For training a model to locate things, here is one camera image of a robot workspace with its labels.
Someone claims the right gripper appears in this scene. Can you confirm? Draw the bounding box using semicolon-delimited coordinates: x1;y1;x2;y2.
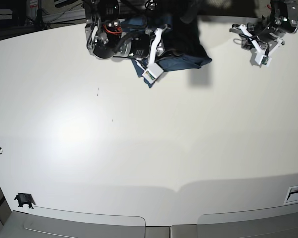
121;33;155;59

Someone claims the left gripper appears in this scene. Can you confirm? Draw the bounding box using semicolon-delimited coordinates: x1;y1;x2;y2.
240;22;285;50

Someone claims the blue T-shirt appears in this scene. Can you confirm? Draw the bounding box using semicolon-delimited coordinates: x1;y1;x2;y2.
120;13;213;89

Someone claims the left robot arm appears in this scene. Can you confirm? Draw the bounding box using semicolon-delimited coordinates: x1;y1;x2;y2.
240;0;298;50

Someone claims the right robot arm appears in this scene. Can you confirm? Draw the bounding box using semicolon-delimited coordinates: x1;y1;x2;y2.
84;0;170;60

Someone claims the white label plate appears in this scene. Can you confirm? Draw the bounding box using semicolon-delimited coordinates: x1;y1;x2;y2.
284;185;298;205

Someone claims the grey chair right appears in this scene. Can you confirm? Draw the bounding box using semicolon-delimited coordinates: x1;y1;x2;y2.
171;204;298;238

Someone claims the grey chair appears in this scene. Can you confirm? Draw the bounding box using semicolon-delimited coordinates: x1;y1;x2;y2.
171;204;298;238
0;211;170;238

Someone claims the grey chair left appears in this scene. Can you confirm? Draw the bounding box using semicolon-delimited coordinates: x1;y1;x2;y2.
0;211;170;238

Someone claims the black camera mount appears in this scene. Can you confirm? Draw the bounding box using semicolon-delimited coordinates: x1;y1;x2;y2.
180;0;204;24

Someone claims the black cables bundle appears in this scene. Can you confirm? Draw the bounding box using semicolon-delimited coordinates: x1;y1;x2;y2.
12;0;154;28

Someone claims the black clamp bracket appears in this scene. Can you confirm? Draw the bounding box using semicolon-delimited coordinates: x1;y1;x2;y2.
14;193;35;209

